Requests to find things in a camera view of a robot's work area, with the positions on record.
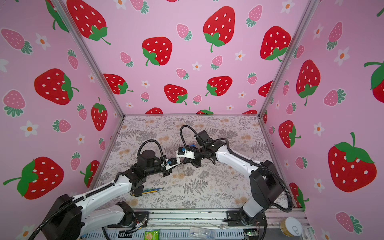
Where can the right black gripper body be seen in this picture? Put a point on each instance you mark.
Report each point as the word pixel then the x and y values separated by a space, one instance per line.
pixel 199 154

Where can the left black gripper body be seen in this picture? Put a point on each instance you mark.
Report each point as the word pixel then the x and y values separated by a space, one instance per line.
pixel 158 168

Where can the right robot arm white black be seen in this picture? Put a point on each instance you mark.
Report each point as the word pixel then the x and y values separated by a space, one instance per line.
pixel 268 189

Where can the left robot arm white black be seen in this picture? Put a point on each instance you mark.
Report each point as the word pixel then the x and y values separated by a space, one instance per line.
pixel 73 217

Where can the green packet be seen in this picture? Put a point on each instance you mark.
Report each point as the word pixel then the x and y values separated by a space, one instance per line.
pixel 152 235

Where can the clear plastic bag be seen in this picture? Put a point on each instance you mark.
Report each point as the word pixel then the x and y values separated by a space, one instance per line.
pixel 202 233

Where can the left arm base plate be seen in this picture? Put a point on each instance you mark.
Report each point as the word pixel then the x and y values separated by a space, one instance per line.
pixel 133 219

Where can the aluminium rail frame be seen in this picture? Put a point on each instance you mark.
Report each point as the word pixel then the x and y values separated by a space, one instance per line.
pixel 174 224

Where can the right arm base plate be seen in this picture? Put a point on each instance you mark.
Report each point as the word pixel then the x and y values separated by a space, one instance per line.
pixel 239 218

